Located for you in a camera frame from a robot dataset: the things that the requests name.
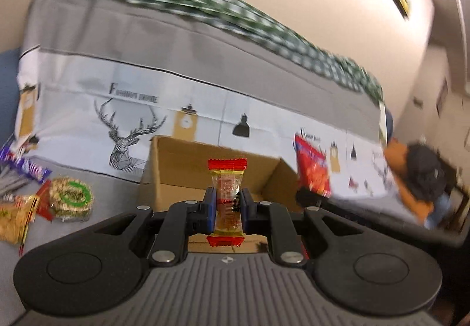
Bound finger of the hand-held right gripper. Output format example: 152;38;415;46
296;188;333;210

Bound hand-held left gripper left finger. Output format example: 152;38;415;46
86;186;218;268

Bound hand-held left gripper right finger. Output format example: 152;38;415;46
239;186;371;268

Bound red chip bag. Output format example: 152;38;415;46
293;133;333;199

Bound clear candy packet red ends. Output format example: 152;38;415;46
207;158;247;248

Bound cardboard box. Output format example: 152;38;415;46
137;135;306;255

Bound purple snack packet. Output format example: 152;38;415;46
0;147;51;183

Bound blue denim cloth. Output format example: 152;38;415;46
424;194;454;230

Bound black cloth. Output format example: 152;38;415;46
402;144;447;202

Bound dark wooden furniture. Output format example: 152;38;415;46
441;157;470;235

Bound orange cushion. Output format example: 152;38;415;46
384;138;437;226

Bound round rice cake green label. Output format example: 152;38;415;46
48;177;95;222

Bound narrow red packet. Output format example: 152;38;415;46
35;181;56;224

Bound yellow biscuit packet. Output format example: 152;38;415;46
0;194;40;246

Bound grey deer print sheet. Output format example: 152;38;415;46
0;0;459;326

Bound small wall frame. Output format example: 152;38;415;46
436;78;449;117

